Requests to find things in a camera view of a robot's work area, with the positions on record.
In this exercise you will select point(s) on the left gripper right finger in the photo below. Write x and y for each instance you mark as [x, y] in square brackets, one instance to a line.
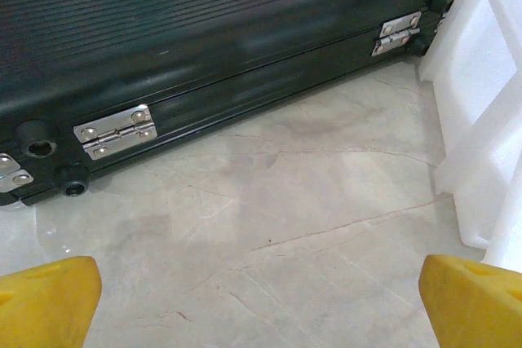
[473, 311]

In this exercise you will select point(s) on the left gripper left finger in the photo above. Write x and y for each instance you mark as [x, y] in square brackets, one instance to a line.
[45, 307]

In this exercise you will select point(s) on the white plastic bin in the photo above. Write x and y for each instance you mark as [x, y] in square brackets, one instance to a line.
[481, 79]

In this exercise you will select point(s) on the black hard case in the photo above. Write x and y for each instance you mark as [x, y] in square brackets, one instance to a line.
[204, 38]

